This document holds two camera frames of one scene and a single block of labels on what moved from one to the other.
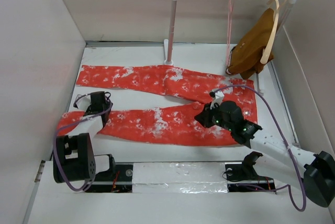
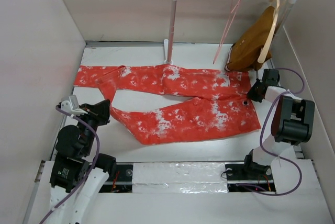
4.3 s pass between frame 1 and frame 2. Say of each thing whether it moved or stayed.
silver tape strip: stayed
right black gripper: moved
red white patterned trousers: moved
